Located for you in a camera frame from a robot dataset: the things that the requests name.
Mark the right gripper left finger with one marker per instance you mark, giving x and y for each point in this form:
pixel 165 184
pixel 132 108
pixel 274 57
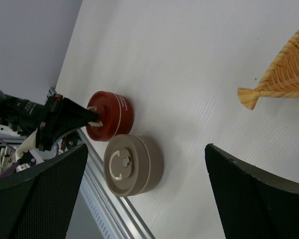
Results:
pixel 38 202

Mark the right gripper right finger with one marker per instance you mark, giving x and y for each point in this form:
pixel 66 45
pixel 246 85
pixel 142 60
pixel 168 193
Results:
pixel 252 203

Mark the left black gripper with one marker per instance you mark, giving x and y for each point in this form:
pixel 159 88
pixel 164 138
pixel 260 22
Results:
pixel 24 117

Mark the red round lid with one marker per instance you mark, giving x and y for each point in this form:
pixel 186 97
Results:
pixel 107 106

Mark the brown round lid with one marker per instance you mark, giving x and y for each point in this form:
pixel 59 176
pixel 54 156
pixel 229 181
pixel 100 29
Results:
pixel 126 165

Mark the red-banded steel lunch tin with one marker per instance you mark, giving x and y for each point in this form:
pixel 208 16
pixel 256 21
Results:
pixel 126 115

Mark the beige-banded steel lunch tin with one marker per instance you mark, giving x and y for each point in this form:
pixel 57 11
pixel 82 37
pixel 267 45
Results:
pixel 156 163

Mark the orange leaf-shaped woven tray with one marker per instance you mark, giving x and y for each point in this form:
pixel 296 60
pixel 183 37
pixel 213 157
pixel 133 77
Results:
pixel 281 79

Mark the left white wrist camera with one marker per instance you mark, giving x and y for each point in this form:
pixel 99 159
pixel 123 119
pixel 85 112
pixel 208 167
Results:
pixel 28 144

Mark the slotted grey cable duct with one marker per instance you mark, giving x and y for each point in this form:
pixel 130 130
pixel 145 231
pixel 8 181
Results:
pixel 97 212

